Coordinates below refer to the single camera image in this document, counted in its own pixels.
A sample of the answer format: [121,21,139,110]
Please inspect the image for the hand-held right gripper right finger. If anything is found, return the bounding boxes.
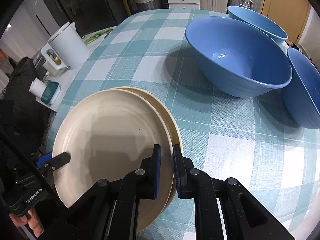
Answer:
[174,144,295,240]

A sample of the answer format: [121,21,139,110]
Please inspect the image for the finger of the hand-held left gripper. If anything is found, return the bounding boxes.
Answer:
[37,152,71,173]

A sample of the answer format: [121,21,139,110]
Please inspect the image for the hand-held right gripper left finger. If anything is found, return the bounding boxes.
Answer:
[54,144,161,240]

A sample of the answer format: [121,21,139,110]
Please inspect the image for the beige round plate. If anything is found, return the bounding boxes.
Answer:
[117,86,185,214]
[52,89,175,233]

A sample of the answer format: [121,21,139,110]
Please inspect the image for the blue bowl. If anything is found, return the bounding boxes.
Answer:
[282,47,320,130]
[185,17,292,98]
[227,6,288,46]

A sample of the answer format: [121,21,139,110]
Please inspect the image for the person's left hand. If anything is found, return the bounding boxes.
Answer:
[11,206,46,231]

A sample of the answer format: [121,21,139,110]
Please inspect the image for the teal lidded container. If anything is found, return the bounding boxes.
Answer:
[41,81,60,105]

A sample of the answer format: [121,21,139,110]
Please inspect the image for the black jacket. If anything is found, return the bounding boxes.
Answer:
[0,56,57,155]

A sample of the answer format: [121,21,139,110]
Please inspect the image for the white cup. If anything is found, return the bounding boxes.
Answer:
[29,78,47,97]

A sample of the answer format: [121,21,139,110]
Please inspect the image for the teal white checked tablecloth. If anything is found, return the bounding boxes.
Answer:
[49,9,320,233]

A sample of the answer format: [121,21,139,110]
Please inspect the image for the white pitcher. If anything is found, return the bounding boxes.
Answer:
[41,22,90,70]

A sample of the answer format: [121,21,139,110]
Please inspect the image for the green packet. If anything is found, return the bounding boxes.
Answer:
[84,29,113,45]

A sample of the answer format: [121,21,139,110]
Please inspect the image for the white wardrobe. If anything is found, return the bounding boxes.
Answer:
[5,0,63,63]

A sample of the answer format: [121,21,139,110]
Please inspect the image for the dark refrigerator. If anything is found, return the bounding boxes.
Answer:
[50,0,125,35]

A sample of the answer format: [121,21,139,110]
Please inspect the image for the wooden door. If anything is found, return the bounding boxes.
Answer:
[260,0,312,43]

